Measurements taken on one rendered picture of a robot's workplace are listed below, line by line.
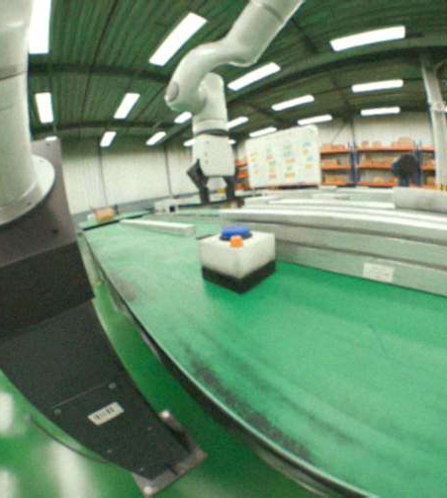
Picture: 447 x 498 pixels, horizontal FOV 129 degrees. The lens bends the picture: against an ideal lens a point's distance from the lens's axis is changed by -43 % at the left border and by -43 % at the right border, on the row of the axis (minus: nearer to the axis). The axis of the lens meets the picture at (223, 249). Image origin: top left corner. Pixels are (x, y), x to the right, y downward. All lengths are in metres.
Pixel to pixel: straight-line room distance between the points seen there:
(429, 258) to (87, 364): 0.52
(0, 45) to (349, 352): 0.43
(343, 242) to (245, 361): 0.20
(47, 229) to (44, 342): 0.17
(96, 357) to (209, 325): 0.25
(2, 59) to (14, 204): 0.20
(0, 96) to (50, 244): 0.20
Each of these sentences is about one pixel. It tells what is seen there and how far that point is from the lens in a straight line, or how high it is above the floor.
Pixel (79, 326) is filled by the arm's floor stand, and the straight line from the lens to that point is 0.35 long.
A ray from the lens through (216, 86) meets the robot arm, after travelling 0.51.
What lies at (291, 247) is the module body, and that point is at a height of 0.81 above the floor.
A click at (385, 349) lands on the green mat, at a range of 0.19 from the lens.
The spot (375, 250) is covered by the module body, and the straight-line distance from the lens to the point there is 0.27.
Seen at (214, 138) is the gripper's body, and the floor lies 1.03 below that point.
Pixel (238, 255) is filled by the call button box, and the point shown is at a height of 0.83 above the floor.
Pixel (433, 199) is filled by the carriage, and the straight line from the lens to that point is 0.46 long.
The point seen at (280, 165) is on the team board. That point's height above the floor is 1.32.
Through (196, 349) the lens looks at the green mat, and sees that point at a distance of 0.17.
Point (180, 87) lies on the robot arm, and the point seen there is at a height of 1.13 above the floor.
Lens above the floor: 0.90
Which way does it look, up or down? 17 degrees down
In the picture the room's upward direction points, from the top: 6 degrees counter-clockwise
